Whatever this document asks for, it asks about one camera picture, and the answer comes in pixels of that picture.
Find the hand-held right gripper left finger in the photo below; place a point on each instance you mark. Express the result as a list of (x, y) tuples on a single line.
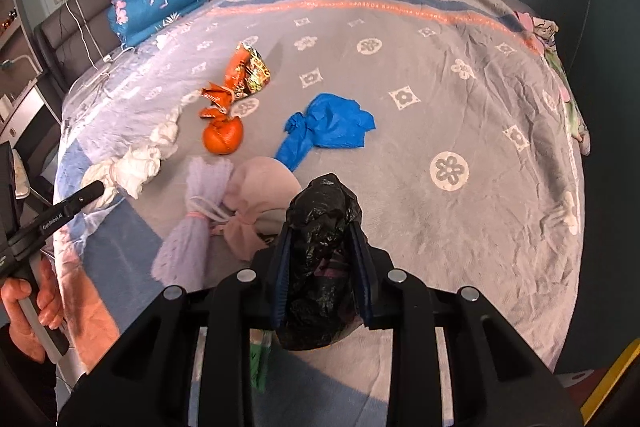
[(281, 277)]

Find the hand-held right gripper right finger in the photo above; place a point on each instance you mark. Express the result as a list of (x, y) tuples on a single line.
[(361, 277)]

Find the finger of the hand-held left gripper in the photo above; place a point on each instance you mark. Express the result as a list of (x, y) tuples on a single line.
[(75, 205)]

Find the white tissue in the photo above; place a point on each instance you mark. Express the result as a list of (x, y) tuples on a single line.
[(95, 174), (137, 169), (165, 134)]

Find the black plastic bag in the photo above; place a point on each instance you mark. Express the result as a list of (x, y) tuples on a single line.
[(320, 232)]

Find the blue plastic bag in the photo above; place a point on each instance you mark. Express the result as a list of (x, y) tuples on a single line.
[(330, 117)]

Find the person's left hand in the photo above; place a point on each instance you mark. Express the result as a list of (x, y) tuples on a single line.
[(15, 322)]

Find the green packet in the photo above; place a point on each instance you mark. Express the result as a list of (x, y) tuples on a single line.
[(260, 357)]

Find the white shelf unit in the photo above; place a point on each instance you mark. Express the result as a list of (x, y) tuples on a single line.
[(20, 52)]

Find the orange tangerine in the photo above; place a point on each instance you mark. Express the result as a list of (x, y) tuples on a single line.
[(222, 137)]

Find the grey padded headboard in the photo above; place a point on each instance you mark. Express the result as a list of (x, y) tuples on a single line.
[(55, 37)]

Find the small crumpled orange wrapper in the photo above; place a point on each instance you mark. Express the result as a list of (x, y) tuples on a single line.
[(216, 99)]

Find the orange printed snack bag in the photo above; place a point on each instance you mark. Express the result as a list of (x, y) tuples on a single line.
[(250, 69)]

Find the blue floral folded quilt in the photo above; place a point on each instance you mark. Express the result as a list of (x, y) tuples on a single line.
[(150, 7)]

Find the grey flower printed bed sheet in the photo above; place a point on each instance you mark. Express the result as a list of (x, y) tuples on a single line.
[(400, 57)]

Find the floral cloth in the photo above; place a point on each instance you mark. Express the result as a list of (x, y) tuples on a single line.
[(565, 97)]

